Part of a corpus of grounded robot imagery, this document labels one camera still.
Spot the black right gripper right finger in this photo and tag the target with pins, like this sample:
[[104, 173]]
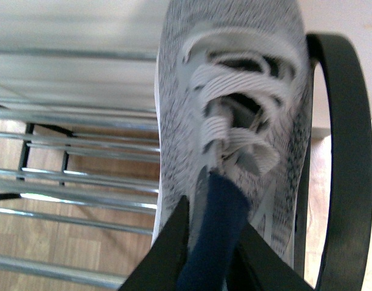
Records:
[[255, 266]]

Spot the grey knit sneaker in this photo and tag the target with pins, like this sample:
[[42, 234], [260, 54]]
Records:
[[233, 111]]

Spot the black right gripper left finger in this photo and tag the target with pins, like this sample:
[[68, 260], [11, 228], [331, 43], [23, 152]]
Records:
[[160, 268]]

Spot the black metal shoe rack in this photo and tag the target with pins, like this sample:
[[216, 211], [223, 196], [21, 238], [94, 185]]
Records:
[[348, 232]]

